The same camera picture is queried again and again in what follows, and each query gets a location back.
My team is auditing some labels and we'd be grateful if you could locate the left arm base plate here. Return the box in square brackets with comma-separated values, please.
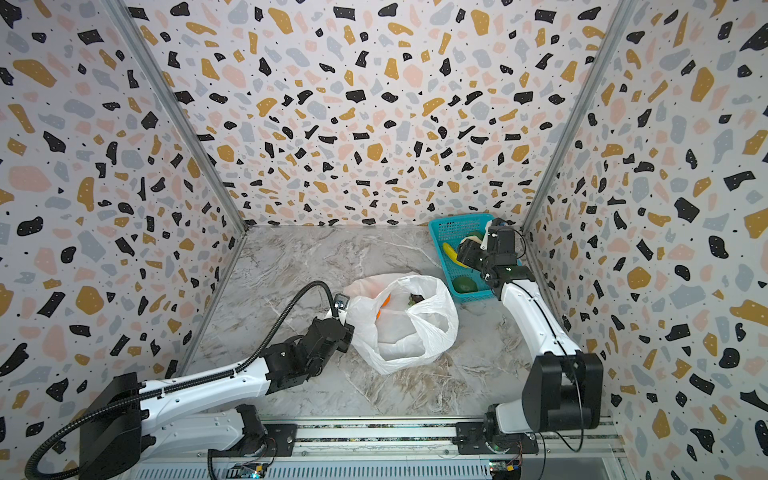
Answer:
[207, 423, 298, 460]

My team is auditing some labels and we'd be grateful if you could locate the aluminium corner post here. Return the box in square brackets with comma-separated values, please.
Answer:
[522, 0, 637, 234]
[104, 1, 247, 236]

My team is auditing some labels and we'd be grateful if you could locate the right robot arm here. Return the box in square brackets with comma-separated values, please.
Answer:
[457, 219, 604, 450]

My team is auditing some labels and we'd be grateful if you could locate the green mango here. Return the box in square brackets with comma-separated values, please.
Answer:
[452, 276, 478, 294]

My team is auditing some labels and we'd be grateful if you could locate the left aluminium corner post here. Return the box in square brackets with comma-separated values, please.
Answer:
[104, 1, 247, 236]

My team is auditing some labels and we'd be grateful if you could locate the orange fruit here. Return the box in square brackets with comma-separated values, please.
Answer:
[376, 294, 391, 320]

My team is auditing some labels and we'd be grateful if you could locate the teal plastic basket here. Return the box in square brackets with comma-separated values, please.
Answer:
[428, 213, 526, 303]

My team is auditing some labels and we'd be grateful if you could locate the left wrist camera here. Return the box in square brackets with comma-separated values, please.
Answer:
[332, 293, 350, 317]

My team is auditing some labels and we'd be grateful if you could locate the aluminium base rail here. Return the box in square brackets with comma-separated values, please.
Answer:
[122, 417, 634, 479]

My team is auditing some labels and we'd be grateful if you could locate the right aluminium corner post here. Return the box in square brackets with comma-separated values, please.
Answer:
[522, 0, 637, 234]

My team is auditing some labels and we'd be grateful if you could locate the white plastic bag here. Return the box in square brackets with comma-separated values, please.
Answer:
[343, 272, 459, 375]

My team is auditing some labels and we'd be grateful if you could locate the yellow banana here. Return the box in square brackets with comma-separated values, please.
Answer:
[442, 242, 466, 268]

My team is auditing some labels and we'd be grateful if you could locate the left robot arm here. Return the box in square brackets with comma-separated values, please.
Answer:
[78, 318, 354, 479]

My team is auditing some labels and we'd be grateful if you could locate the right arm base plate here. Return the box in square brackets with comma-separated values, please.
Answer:
[452, 422, 539, 455]

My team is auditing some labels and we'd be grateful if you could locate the pale white fruit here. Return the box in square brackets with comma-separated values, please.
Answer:
[464, 232, 486, 250]

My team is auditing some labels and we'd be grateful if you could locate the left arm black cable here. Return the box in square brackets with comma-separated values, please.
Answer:
[23, 280, 340, 480]

